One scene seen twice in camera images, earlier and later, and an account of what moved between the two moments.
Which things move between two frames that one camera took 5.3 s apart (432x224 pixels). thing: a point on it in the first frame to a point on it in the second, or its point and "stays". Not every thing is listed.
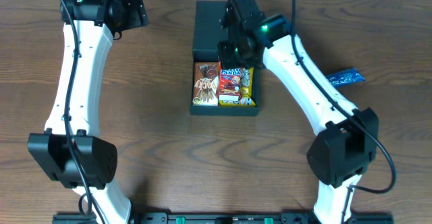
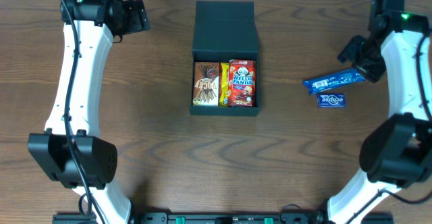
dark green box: x=206 y=32 stays
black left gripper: x=133 y=10 stays
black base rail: x=225 y=218 stays
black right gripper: x=227 y=53 to x=353 y=50
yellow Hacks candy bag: x=246 y=80 to x=223 y=74
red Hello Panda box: x=229 y=85 to x=241 y=83
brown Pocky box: x=206 y=84 stays
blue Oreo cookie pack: x=347 y=76 stays
